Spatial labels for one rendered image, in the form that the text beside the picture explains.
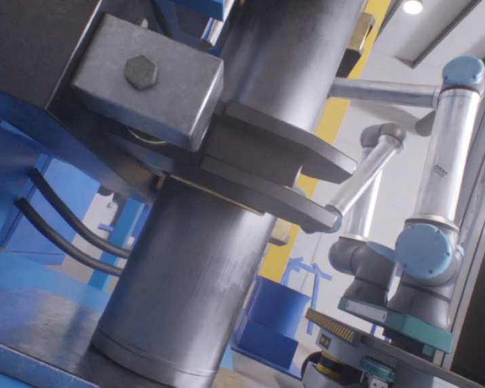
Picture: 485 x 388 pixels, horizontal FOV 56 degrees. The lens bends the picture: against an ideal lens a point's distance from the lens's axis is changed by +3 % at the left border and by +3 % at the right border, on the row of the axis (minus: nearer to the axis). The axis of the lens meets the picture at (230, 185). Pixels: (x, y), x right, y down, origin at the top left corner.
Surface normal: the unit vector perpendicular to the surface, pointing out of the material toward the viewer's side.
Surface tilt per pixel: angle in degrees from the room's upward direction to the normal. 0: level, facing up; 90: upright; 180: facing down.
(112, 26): 90
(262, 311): 90
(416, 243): 95
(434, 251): 95
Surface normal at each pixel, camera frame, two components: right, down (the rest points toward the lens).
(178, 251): -0.19, -0.26
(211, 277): 0.34, -0.04
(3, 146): 0.92, 0.38
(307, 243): 0.02, -0.18
